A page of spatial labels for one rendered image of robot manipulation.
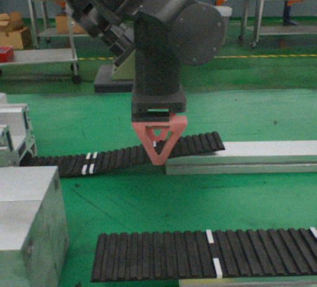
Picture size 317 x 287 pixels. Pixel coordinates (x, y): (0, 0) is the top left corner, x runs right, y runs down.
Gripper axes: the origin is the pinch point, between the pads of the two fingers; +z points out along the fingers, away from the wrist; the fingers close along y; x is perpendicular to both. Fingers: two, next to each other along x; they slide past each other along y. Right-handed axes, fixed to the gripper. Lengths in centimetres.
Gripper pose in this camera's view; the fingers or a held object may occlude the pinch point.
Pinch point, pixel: (157, 149)
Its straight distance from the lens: 45.3
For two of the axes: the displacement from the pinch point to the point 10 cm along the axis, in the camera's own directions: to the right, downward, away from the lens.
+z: 0.0, 9.0, 4.4
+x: 10.0, -0.2, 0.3
